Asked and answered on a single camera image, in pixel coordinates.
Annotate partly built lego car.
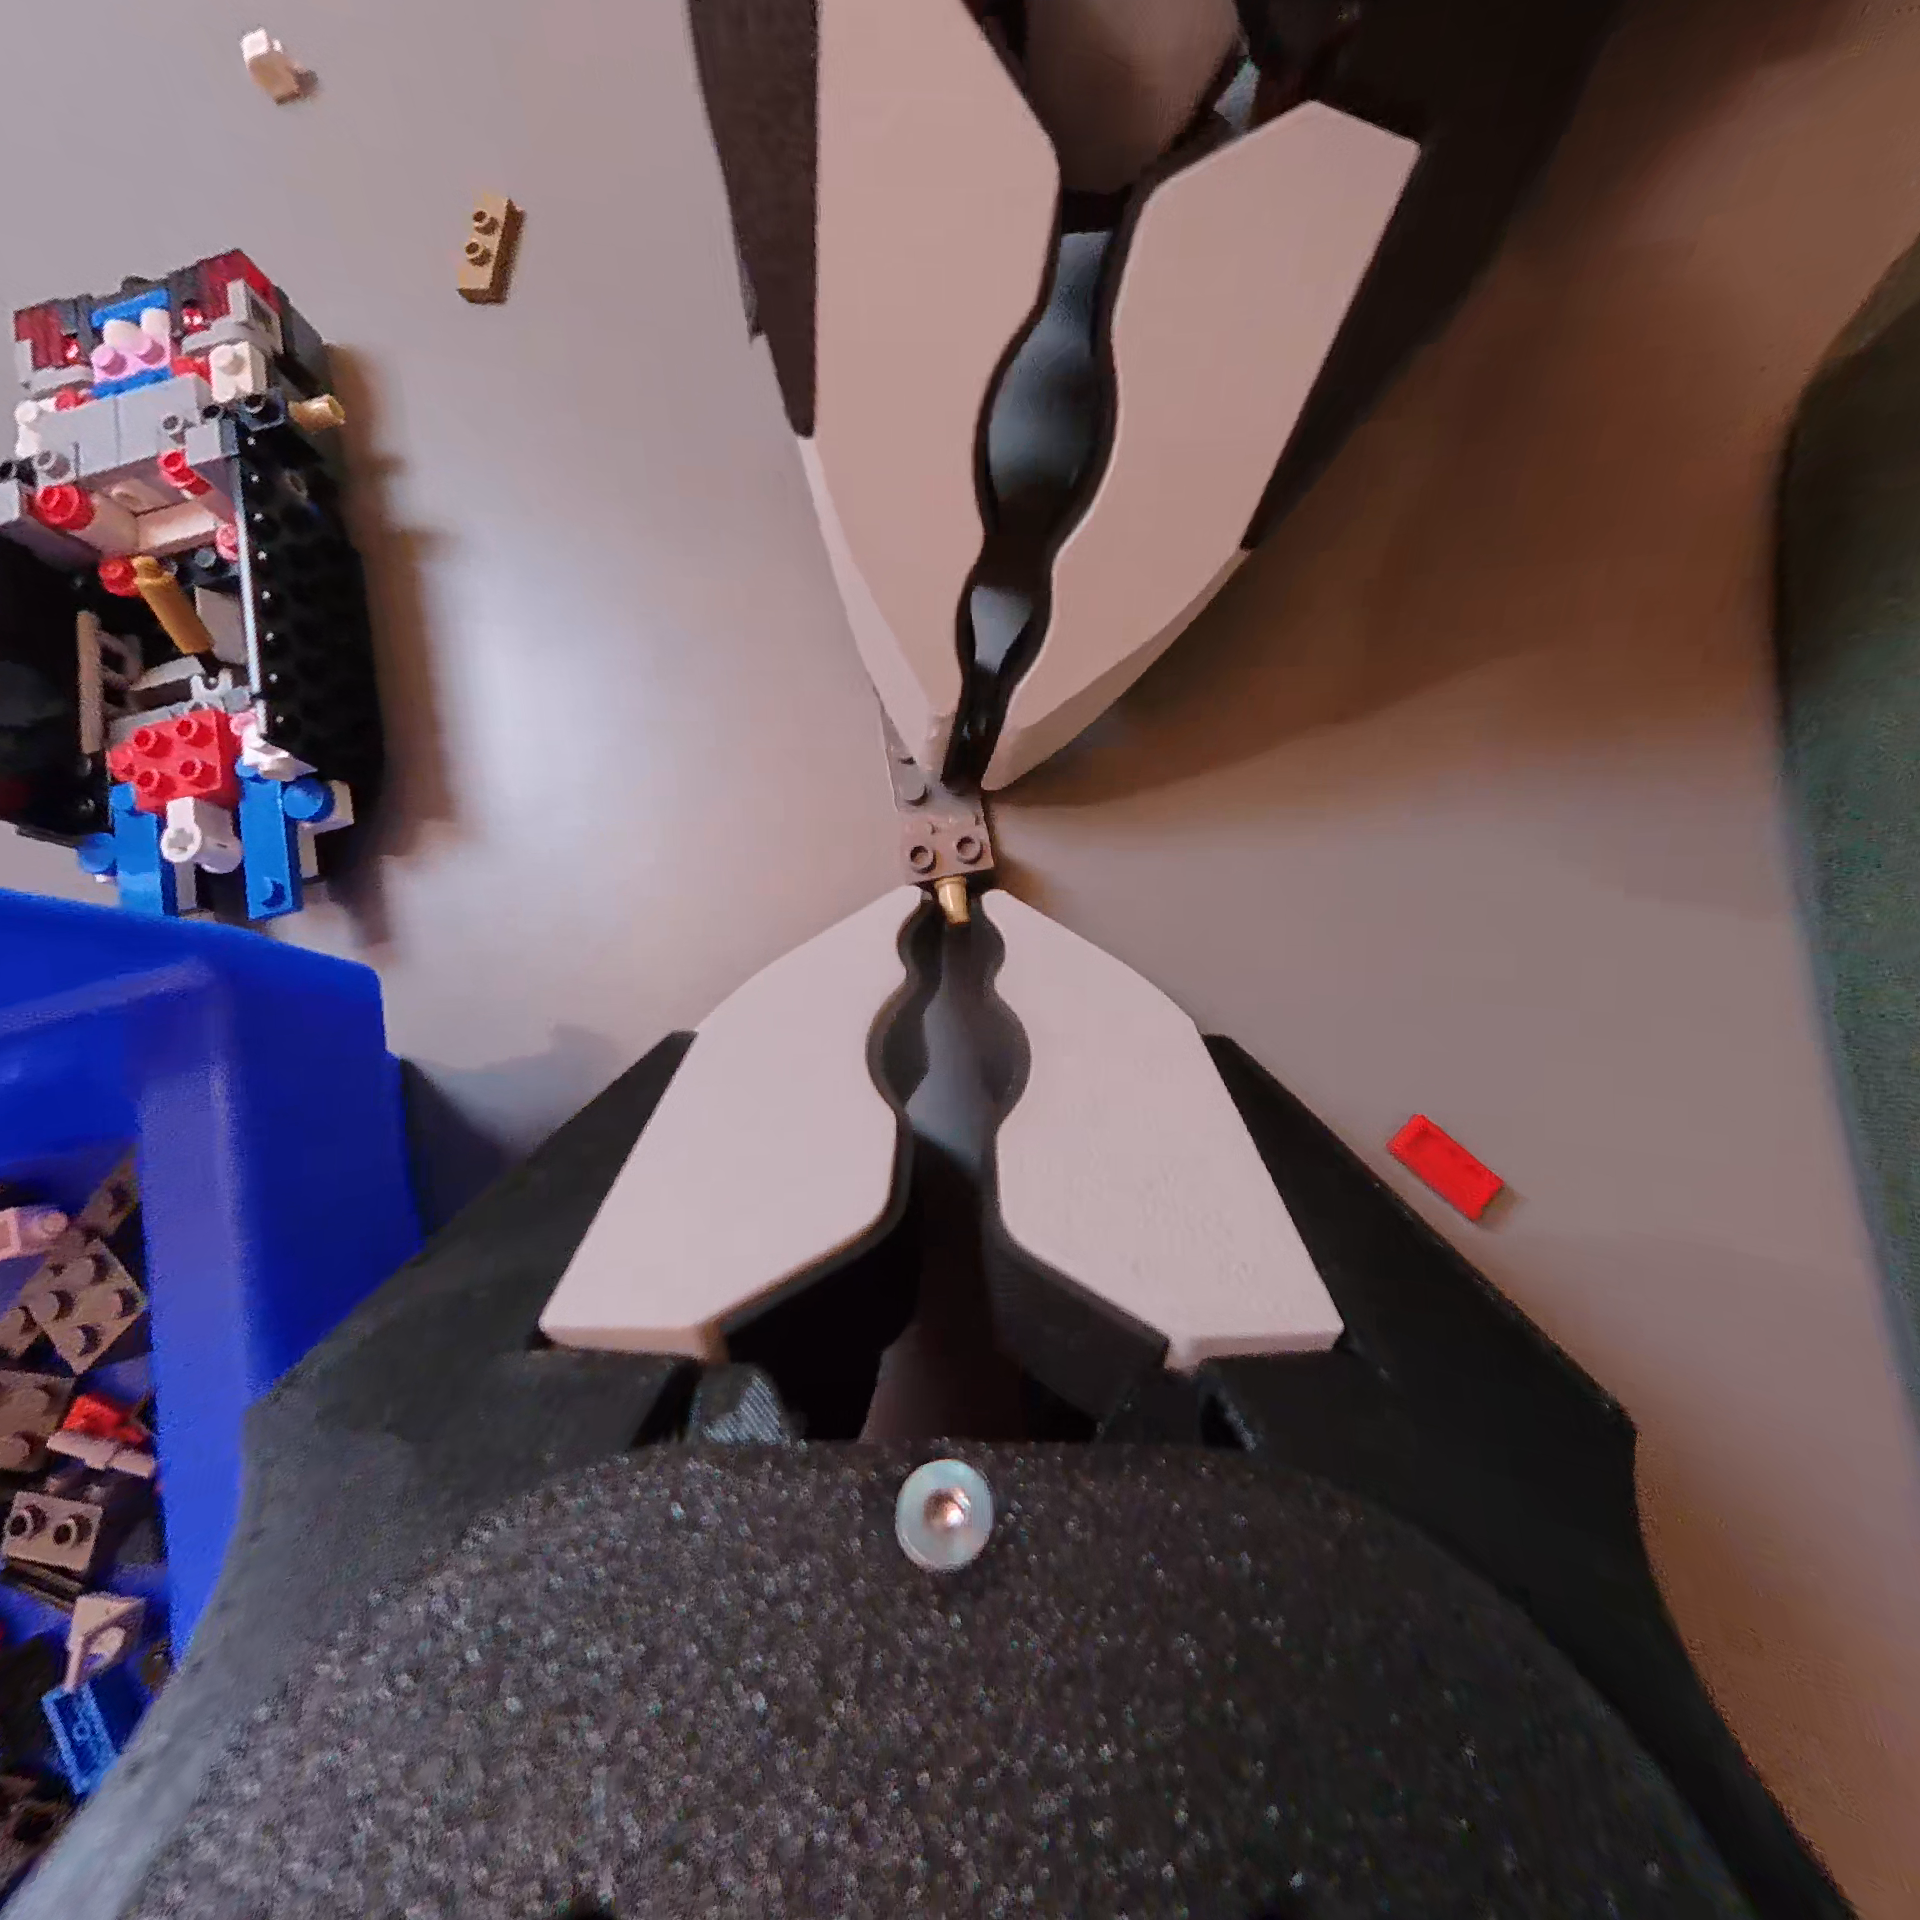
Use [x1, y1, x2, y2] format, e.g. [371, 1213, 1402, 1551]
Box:
[0, 248, 386, 917]

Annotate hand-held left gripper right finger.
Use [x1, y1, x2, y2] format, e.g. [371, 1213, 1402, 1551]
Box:
[972, 890, 1349, 1425]

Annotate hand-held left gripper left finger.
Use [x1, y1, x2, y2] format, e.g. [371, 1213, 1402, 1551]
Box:
[538, 890, 938, 1418]

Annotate small lego bricks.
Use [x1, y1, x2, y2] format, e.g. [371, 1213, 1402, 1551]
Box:
[0, 1157, 168, 1802]

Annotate small red black lego piece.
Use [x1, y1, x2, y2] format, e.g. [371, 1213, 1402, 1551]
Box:
[883, 707, 1007, 926]

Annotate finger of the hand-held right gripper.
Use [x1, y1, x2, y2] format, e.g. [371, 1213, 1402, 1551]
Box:
[790, 0, 1063, 778]
[972, 99, 1428, 795]

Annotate blue plastic bin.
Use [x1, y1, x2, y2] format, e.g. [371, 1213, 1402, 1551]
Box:
[0, 888, 422, 1802]

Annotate tiny red lego piece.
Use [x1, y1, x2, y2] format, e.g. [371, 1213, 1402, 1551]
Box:
[1386, 1116, 1510, 1220]

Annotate person's green sweatshirt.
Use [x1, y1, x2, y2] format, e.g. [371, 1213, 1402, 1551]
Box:
[1772, 242, 1920, 1442]

